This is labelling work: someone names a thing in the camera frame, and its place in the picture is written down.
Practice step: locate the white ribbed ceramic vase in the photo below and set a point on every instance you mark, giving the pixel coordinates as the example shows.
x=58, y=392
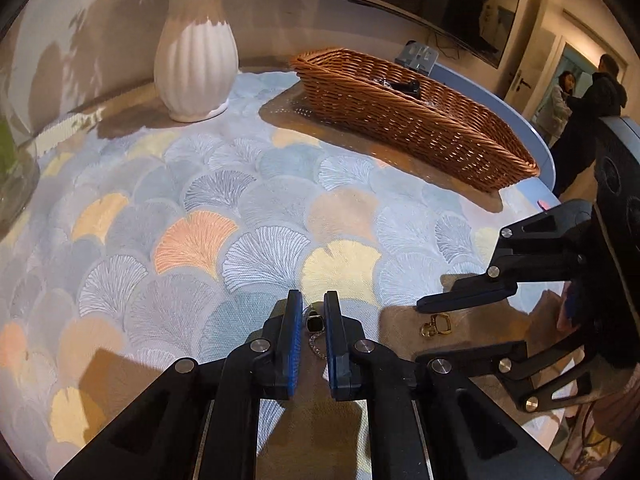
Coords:
x=195, y=60

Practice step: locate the person's right forearm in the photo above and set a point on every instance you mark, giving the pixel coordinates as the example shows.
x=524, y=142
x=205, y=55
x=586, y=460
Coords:
x=617, y=405

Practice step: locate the black hair scrunchie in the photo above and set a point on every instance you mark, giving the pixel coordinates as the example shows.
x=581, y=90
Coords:
x=405, y=86

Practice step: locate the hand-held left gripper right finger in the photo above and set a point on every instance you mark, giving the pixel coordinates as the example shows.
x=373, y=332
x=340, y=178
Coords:
x=332, y=340

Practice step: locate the brown wicker basket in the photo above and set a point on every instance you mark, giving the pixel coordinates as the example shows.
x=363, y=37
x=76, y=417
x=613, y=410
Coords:
x=400, y=120

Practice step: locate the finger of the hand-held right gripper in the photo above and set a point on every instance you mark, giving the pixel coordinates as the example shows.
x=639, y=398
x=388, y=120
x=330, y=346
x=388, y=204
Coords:
x=480, y=360
x=465, y=300

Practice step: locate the clear glass vase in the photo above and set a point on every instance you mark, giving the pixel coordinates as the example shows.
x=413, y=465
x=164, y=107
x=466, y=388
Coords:
x=15, y=180

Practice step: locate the fan-patterned pastel tablecloth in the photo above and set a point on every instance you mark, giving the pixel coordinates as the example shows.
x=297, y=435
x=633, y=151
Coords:
x=200, y=185

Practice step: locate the grey metal tablet stand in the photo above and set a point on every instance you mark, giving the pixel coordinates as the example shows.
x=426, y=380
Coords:
x=417, y=52

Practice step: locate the small gold earring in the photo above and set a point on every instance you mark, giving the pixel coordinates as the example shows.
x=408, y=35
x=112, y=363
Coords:
x=424, y=331

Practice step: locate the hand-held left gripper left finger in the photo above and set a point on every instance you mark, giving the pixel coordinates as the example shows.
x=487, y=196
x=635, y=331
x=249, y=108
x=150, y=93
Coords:
x=292, y=340

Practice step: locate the white door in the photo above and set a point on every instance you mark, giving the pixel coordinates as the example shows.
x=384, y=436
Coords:
x=540, y=35

